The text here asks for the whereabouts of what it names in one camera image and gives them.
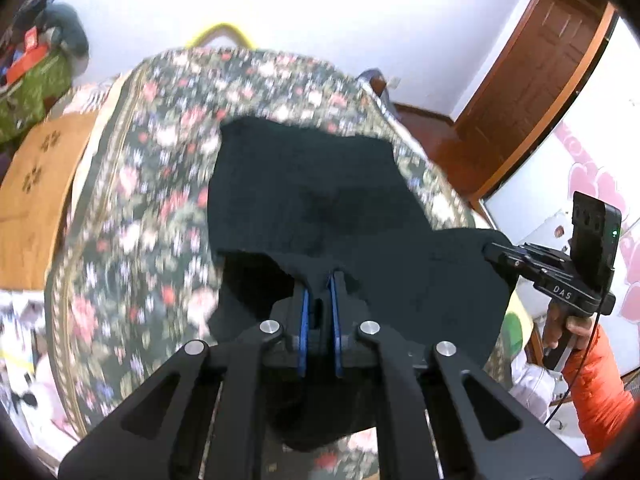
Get printed paper leaflet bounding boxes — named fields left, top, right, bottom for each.
left=0, top=290, right=57, bottom=361

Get white garment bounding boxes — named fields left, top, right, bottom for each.
left=509, top=354, right=577, bottom=412

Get black elephant print t-shirt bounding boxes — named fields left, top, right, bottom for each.
left=205, top=116, right=516, bottom=453

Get person's right forearm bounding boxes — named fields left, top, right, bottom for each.
left=560, top=324, right=640, bottom=457

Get orange box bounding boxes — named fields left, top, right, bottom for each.
left=7, top=42, right=51, bottom=83

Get brown wooden door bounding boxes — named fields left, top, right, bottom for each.
left=452, top=0, right=618, bottom=208

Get yellow hoop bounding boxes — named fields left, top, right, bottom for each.
left=182, top=22, right=258, bottom=52

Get green storage bag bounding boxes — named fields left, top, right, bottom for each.
left=0, top=52, right=73, bottom=146

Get pale pink cloth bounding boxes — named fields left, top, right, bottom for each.
left=27, top=355, right=76, bottom=431

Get striped beige sheet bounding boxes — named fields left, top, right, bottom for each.
left=55, top=72, right=133, bottom=128

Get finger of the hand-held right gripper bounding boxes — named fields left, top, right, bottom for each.
left=482, top=241, right=528, bottom=257
left=487, top=252, right=545, bottom=287

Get yellow green card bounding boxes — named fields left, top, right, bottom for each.
left=500, top=310, right=528, bottom=362

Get thin black cable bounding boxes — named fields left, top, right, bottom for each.
left=547, top=270, right=617, bottom=427

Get grey bag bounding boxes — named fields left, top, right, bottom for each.
left=357, top=69, right=396, bottom=111

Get person's right hand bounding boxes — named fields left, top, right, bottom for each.
left=541, top=304, right=600, bottom=356

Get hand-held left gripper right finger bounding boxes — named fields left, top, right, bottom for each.
left=325, top=270, right=586, bottom=480

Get pile of clutter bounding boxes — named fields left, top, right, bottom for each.
left=9, top=0, right=56, bottom=37

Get floral blanket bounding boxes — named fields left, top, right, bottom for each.
left=42, top=45, right=506, bottom=480

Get grey plush pillow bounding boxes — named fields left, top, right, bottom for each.
left=35, top=2, right=91, bottom=58

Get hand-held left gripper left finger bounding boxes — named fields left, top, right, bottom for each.
left=57, top=285, right=313, bottom=480

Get white wardrobe door pink flowers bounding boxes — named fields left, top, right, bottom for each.
left=482, top=15, right=640, bottom=381

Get orange-brown pillow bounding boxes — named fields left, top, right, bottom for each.
left=0, top=111, right=101, bottom=292

